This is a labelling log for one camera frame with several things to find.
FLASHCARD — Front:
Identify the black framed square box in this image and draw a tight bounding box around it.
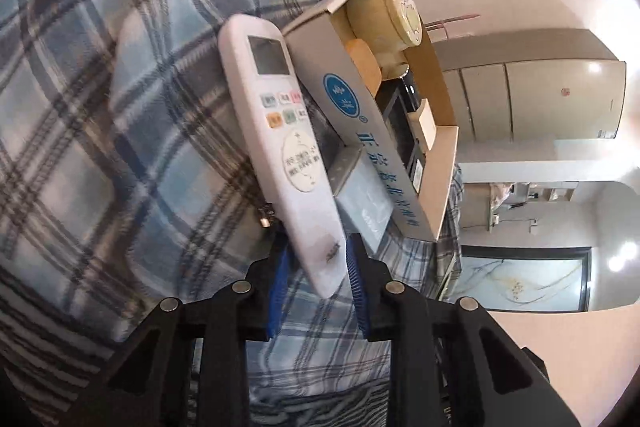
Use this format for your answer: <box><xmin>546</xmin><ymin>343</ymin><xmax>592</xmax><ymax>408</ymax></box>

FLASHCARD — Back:
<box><xmin>380</xmin><ymin>87</ymin><xmax>421</xmax><ymax>158</ymax></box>

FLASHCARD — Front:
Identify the patterned glass door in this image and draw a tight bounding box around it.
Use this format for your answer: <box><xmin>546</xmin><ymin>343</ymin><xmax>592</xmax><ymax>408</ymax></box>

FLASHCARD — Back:
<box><xmin>459</xmin><ymin>245</ymin><xmax>593</xmax><ymax>314</ymax></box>

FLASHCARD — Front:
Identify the beige vanity cabinet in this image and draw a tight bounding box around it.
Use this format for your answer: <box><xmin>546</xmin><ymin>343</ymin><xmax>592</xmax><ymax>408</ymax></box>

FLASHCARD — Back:
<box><xmin>460</xmin><ymin>183</ymin><xmax>501</xmax><ymax>233</ymax></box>

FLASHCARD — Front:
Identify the grey flat box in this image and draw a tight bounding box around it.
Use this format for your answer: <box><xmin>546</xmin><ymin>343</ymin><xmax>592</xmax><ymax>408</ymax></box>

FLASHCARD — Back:
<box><xmin>327</xmin><ymin>146</ymin><xmax>396</xmax><ymax>253</ymax></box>

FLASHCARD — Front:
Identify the beige refrigerator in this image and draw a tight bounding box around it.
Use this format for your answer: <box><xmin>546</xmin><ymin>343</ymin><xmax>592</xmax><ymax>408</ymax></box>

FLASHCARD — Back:
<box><xmin>432</xmin><ymin>28</ymin><xmax>627</xmax><ymax>144</ymax></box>

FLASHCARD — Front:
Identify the round cream lidded container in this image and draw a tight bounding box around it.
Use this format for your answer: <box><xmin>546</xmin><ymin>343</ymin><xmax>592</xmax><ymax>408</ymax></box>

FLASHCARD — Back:
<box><xmin>346</xmin><ymin>0</ymin><xmax>426</xmax><ymax>65</ymax></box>

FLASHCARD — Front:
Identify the orange soap bar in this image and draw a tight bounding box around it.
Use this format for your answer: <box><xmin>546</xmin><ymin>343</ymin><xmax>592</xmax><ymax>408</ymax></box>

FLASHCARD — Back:
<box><xmin>346</xmin><ymin>38</ymin><xmax>382</xmax><ymax>98</ymax></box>

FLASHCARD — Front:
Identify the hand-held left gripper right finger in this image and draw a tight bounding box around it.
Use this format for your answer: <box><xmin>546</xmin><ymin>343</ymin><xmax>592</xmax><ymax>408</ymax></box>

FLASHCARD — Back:
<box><xmin>345</xmin><ymin>239</ymin><xmax>581</xmax><ymax>427</ymax></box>

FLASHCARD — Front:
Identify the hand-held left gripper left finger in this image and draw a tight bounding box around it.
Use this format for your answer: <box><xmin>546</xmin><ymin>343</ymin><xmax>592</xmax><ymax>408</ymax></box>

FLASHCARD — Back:
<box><xmin>65</xmin><ymin>234</ymin><xmax>296</xmax><ymax>427</ymax></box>

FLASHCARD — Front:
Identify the white remote control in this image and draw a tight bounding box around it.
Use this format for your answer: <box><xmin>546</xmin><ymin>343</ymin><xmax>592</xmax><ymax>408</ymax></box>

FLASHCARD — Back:
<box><xmin>217</xmin><ymin>14</ymin><xmax>347</xmax><ymax>299</ymax></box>

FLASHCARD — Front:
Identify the blue plaid blanket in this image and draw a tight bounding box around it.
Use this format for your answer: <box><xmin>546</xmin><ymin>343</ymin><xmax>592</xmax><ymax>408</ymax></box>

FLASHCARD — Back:
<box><xmin>0</xmin><ymin>0</ymin><xmax>466</xmax><ymax>427</ymax></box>

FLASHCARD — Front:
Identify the white charger plug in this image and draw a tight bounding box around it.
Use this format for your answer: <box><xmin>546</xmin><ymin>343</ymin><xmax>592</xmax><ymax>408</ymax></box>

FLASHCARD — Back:
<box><xmin>407</xmin><ymin>99</ymin><xmax>437</xmax><ymax>148</ymax></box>

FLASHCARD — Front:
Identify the shallow cardboard box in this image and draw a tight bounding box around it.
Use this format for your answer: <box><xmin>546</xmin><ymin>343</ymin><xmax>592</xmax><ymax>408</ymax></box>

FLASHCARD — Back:
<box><xmin>282</xmin><ymin>0</ymin><xmax>460</xmax><ymax>243</ymax></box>

